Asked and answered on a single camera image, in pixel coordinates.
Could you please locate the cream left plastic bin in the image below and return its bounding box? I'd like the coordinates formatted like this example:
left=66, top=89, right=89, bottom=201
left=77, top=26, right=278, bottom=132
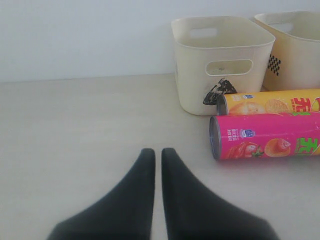
left=171, top=16, right=276, bottom=116

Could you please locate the cream plastic bin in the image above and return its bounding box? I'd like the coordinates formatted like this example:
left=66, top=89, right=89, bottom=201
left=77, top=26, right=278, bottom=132
left=254, top=11, right=320, bottom=91
left=171, top=16, right=276, bottom=116

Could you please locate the cream middle plastic bin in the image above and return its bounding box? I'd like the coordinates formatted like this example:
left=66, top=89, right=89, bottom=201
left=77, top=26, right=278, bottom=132
left=254, top=11, right=320, bottom=91

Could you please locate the pink chips can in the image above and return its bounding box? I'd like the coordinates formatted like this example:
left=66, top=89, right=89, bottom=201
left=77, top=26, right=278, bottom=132
left=209, top=111, right=320, bottom=160

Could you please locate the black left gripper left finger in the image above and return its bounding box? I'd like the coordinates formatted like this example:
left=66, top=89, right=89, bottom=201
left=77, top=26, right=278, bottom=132
left=48, top=148, right=156, bottom=240

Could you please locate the yellow chips can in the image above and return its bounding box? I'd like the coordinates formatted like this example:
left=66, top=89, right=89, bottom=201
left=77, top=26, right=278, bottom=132
left=216, top=89, right=320, bottom=116

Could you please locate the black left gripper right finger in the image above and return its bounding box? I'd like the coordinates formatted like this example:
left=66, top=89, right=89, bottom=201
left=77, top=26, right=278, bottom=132
left=161, top=148, right=279, bottom=240

